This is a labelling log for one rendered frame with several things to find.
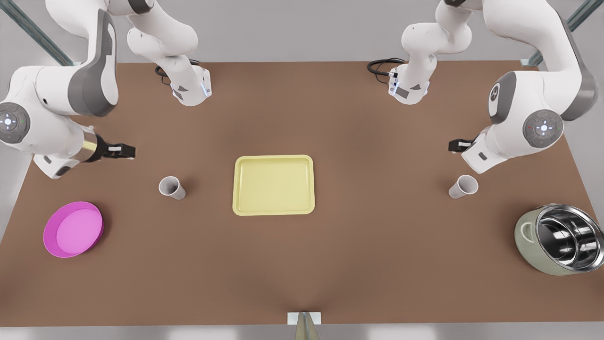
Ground white IKEA cup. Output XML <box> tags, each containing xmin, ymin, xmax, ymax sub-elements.
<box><xmin>448</xmin><ymin>174</ymin><xmax>479</xmax><ymax>200</ymax></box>
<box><xmin>159</xmin><ymin>176</ymin><xmax>186</xmax><ymax>201</ymax></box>

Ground yellow rectangular tray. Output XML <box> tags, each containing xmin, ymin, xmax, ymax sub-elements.
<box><xmin>232</xmin><ymin>154</ymin><xmax>316</xmax><ymax>217</ymax></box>

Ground pink round bowl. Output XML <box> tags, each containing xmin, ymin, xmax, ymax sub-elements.
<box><xmin>43</xmin><ymin>201</ymin><xmax>105</xmax><ymax>259</ymax></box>

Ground green steel-lined pot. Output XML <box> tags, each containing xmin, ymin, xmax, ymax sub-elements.
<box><xmin>514</xmin><ymin>203</ymin><xmax>604</xmax><ymax>277</ymax></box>

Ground black cable loop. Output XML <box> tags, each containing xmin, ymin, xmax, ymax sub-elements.
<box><xmin>367</xmin><ymin>58</ymin><xmax>407</xmax><ymax>86</ymax></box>
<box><xmin>155</xmin><ymin>59</ymin><xmax>201</xmax><ymax>86</ymax></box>

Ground silver frame post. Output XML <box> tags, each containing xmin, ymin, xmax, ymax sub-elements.
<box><xmin>520</xmin><ymin>0</ymin><xmax>604</xmax><ymax>67</ymax></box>
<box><xmin>0</xmin><ymin>0</ymin><xmax>75</xmax><ymax>67</ymax></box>
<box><xmin>287</xmin><ymin>311</ymin><xmax>322</xmax><ymax>340</ymax></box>

